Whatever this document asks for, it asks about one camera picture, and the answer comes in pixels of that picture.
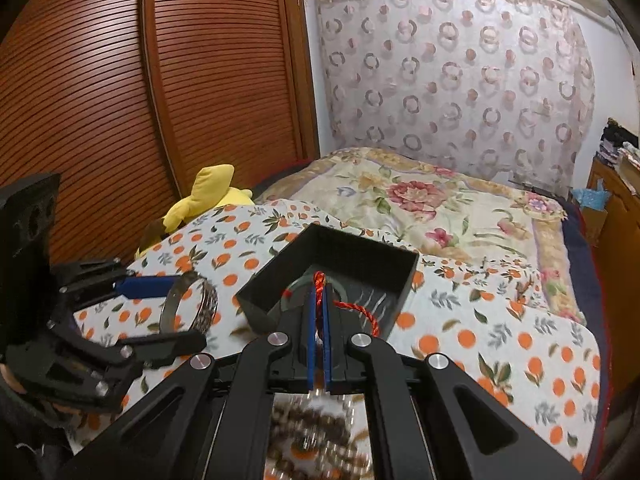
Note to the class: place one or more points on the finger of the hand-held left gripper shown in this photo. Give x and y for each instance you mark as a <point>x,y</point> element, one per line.
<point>150,287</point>
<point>170,347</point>

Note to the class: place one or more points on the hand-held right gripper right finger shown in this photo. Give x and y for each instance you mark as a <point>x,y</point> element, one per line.
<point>328,332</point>

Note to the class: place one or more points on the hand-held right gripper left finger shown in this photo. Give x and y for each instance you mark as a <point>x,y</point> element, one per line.
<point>314,332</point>

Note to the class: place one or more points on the wide silver metal bangle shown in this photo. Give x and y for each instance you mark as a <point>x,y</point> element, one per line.
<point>169,307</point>

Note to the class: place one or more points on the translucent jade bangle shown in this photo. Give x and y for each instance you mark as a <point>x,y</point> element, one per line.
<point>292,292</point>

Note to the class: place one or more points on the sparkly silver mesh bangle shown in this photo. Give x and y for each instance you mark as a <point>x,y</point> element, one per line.
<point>207,305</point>

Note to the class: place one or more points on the black jewelry box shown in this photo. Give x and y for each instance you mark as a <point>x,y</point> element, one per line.
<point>280,270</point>

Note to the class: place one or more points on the person's left forearm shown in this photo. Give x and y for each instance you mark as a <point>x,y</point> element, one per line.
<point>35,440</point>

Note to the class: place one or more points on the person's left hand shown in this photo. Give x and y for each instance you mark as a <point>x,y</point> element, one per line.
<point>10,377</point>

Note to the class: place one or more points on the yellow plush toy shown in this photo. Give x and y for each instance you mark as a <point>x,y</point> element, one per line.
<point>210,190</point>

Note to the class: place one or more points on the wooden louvered wardrobe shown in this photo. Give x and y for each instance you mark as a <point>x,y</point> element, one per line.
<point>100,110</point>

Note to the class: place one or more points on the floral cream blanket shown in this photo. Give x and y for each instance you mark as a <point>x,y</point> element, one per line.
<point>425,200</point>

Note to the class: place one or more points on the orange fruit print cloth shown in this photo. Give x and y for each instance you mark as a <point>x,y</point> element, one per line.
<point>500,360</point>

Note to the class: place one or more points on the blue patterned bag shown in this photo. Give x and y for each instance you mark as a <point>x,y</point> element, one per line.
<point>590,196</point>

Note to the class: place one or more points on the long wooden cabinet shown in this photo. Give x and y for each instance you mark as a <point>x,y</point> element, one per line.
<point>620,220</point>

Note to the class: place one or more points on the stack of folded clothes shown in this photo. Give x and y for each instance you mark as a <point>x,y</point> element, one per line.
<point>617,142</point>

